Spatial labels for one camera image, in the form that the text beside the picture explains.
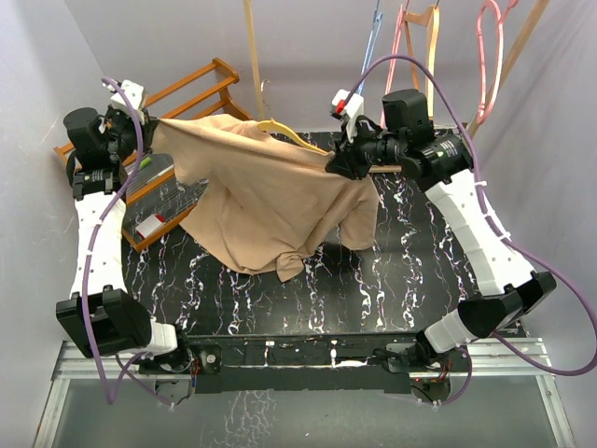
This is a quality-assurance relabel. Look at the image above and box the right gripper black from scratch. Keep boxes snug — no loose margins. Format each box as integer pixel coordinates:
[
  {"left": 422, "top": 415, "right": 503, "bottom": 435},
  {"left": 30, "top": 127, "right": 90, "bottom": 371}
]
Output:
[{"left": 325, "top": 119, "right": 406, "bottom": 181}]

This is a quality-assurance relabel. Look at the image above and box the gold yellow hanger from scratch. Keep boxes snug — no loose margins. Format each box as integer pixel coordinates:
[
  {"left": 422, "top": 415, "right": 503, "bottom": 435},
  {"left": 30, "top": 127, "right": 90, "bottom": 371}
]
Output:
[{"left": 257, "top": 79, "right": 327, "bottom": 155}]

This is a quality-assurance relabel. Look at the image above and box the beige t shirt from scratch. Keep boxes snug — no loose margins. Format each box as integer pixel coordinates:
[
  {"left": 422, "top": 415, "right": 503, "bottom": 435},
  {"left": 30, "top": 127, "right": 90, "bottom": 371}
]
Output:
[{"left": 152, "top": 114, "right": 380, "bottom": 282}]

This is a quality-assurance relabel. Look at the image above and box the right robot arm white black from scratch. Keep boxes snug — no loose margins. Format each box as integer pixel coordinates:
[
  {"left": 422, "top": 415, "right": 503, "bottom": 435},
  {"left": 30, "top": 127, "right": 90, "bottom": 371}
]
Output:
[{"left": 326, "top": 89, "right": 556, "bottom": 371}]

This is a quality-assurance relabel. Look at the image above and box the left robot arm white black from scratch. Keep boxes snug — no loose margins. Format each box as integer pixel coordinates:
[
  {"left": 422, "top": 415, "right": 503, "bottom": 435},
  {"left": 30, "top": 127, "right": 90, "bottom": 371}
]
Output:
[{"left": 56, "top": 107, "right": 193, "bottom": 372}]

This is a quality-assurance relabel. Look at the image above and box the pink thick plastic hanger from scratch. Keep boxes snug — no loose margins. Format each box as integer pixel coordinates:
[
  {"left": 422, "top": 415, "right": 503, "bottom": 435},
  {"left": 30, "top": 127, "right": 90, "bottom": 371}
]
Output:
[{"left": 474, "top": 0, "right": 521, "bottom": 126}]

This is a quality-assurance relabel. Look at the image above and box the wooden hanger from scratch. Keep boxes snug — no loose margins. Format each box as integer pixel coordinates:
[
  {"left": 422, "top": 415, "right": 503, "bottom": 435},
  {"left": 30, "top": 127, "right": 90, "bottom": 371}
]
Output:
[{"left": 403, "top": 3, "right": 440, "bottom": 119}]

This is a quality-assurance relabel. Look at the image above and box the orange wooden shelf rack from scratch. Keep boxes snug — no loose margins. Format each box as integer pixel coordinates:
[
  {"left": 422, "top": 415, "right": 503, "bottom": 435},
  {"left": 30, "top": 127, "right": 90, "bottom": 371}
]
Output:
[{"left": 52, "top": 57, "right": 256, "bottom": 252}]

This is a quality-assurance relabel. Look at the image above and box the white red small box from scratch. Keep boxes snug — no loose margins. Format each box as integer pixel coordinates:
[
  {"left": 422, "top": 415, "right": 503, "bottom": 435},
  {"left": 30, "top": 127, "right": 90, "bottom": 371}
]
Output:
[{"left": 135, "top": 214, "right": 165, "bottom": 239}]

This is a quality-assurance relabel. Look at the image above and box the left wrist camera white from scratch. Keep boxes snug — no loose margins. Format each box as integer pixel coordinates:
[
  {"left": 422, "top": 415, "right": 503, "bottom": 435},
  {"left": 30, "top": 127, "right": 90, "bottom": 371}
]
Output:
[{"left": 110, "top": 79, "right": 147, "bottom": 111}]

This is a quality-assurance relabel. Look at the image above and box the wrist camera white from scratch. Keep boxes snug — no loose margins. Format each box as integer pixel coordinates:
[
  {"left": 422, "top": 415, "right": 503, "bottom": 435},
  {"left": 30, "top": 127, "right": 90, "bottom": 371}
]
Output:
[
  {"left": 330, "top": 90, "right": 364, "bottom": 142},
  {"left": 110, "top": 79, "right": 147, "bottom": 111}
]

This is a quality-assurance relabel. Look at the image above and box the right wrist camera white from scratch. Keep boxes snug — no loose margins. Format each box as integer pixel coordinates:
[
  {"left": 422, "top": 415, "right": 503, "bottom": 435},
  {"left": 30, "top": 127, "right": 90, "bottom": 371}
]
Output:
[{"left": 330, "top": 90, "right": 364, "bottom": 142}]

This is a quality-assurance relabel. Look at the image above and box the wooden clothes rack frame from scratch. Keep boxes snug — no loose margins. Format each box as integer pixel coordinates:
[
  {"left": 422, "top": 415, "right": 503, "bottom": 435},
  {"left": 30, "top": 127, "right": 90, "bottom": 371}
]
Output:
[{"left": 242, "top": 0, "right": 551, "bottom": 175}]

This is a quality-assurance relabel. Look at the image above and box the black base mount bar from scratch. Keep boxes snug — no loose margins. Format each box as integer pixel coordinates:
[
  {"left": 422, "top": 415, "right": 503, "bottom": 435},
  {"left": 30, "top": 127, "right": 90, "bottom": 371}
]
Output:
[{"left": 139, "top": 332, "right": 472, "bottom": 399}]

